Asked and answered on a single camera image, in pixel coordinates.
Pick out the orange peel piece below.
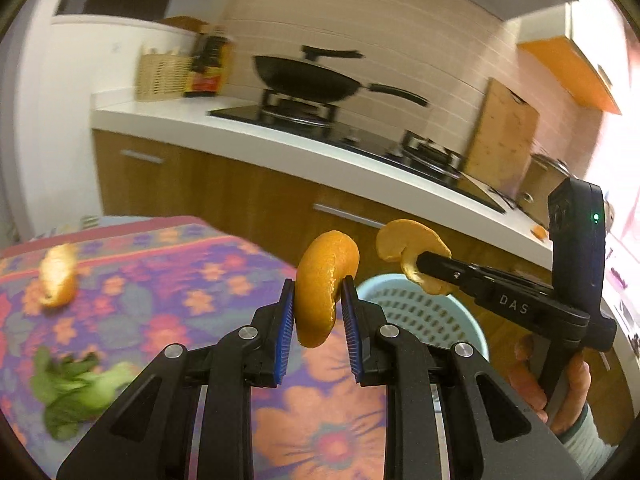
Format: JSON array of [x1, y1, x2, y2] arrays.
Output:
[[39, 243, 77, 308], [294, 231, 360, 348], [375, 219, 454, 296]]

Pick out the steel pot with lid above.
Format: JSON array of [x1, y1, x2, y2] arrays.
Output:
[[516, 153, 572, 229]]

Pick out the floral tablecloth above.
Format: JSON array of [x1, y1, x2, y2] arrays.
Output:
[[1, 217, 385, 479]]

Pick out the person's right hand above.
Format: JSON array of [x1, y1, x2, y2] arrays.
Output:
[[506, 331, 592, 437]]

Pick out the woven beige basket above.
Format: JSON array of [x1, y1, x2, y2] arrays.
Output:
[[134, 49, 192, 102]]

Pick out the light blue trash basket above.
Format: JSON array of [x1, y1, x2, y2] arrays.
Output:
[[357, 273, 489, 360]]

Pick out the black gas stove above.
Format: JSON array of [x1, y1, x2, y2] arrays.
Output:
[[207, 90, 506, 214]]

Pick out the white countertop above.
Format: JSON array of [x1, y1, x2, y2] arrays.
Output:
[[90, 88, 552, 269]]

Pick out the green vegetable leaf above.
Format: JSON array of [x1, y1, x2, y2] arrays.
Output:
[[29, 346, 138, 441]]

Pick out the wooden kitchen cabinet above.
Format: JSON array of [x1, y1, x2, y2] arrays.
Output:
[[92, 129, 634, 444]]

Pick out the wooden cutting board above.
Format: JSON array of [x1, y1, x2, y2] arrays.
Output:
[[463, 78, 539, 198]]

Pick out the black wok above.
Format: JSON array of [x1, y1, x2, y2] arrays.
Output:
[[254, 46, 430, 107]]

